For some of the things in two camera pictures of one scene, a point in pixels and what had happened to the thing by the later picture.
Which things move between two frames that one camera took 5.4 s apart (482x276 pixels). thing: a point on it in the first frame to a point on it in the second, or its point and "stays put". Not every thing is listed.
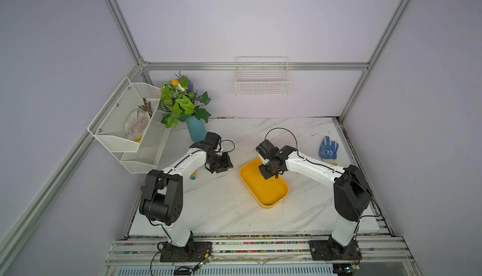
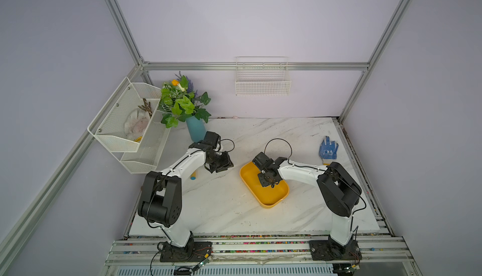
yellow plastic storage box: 264,192 stays put
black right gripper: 265,174 to 263,182
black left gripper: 226,164 stays put
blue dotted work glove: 328,150 stays put
